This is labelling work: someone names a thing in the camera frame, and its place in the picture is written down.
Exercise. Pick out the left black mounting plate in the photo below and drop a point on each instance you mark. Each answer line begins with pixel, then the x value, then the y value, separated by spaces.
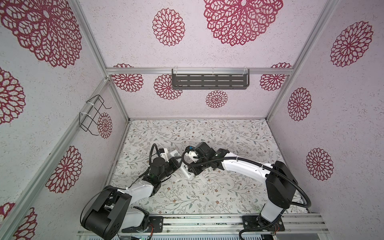
pixel 152 224

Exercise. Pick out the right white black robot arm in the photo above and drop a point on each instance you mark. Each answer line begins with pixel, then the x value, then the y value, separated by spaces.
pixel 276 178

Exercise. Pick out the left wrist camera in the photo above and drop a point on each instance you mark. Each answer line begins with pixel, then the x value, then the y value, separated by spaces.
pixel 164 153

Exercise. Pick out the black mounting plate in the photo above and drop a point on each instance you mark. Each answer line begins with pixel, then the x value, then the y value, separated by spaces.
pixel 152 224
pixel 253 221

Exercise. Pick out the grey slotted metal shelf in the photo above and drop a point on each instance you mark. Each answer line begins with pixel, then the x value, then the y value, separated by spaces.
pixel 192 81

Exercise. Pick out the black wire wall rack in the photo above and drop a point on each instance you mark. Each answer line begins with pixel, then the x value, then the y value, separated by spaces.
pixel 96 121

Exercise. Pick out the white remote control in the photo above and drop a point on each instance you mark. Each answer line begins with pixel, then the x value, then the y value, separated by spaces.
pixel 184 168

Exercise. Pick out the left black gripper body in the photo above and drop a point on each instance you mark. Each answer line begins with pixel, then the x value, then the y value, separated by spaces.
pixel 168 169

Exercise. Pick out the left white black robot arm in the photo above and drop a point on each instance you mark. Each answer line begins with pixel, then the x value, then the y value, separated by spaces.
pixel 112 209

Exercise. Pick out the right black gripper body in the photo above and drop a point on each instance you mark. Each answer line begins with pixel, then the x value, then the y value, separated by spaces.
pixel 204 162

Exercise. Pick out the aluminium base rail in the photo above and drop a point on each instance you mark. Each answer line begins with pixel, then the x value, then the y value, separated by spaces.
pixel 228 224

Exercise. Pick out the white battery compartment cover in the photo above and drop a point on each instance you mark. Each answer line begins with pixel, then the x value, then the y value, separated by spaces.
pixel 203 179

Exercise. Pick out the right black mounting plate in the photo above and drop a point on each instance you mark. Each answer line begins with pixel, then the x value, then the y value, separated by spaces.
pixel 253 221

